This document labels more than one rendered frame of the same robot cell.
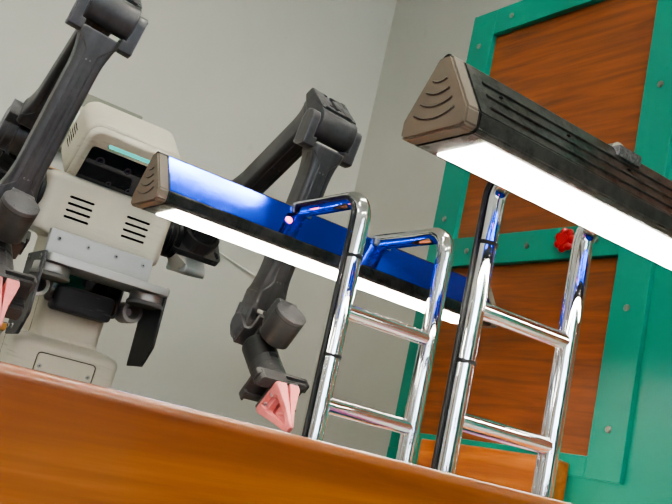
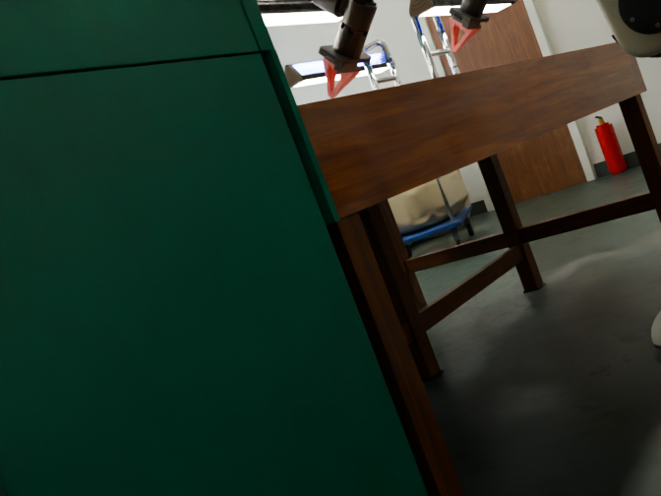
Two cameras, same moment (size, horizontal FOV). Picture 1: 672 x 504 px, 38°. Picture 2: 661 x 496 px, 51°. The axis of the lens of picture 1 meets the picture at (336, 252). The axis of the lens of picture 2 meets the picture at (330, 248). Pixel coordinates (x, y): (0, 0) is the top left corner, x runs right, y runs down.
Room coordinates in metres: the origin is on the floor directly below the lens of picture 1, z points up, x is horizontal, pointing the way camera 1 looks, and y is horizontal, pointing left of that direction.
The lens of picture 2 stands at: (2.92, -0.47, 0.61)
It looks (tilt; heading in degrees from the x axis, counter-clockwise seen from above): 3 degrees down; 165
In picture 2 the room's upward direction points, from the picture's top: 21 degrees counter-clockwise
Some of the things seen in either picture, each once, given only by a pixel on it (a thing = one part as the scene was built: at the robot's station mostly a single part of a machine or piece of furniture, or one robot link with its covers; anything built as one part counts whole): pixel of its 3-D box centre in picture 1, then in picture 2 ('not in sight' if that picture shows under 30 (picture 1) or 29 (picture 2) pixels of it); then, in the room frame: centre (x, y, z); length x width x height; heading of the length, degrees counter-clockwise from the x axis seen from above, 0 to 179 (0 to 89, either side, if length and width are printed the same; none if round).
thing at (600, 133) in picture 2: not in sight; (609, 144); (-1.93, 3.30, 0.25); 0.18 x 0.14 x 0.50; 123
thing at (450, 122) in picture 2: not in sight; (512, 105); (1.37, 0.51, 0.67); 1.81 x 0.12 x 0.19; 124
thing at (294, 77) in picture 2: not in sight; (341, 67); (0.38, 0.50, 1.08); 0.62 x 0.08 x 0.07; 124
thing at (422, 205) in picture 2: not in sight; (419, 198); (-1.65, 1.47, 0.41); 0.74 x 0.56 x 0.39; 124
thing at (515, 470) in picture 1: (487, 469); not in sight; (1.68, -0.33, 0.83); 0.30 x 0.06 x 0.07; 34
